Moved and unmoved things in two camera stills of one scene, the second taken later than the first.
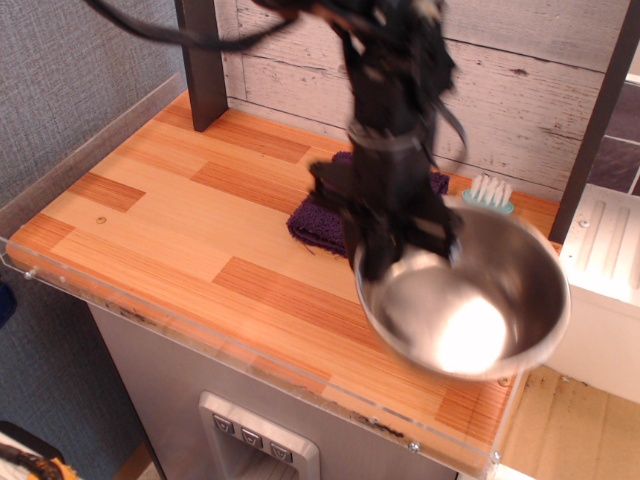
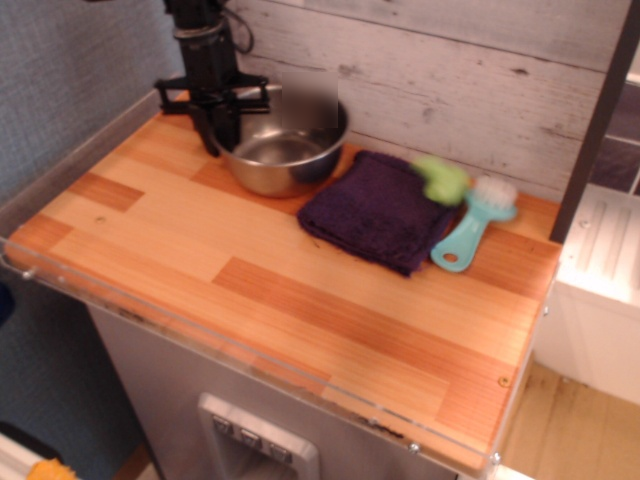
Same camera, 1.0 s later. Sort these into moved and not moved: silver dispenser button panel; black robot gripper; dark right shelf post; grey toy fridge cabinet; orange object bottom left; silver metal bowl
Moved: black robot gripper; silver metal bowl
Not moved: grey toy fridge cabinet; orange object bottom left; silver dispenser button panel; dark right shelf post
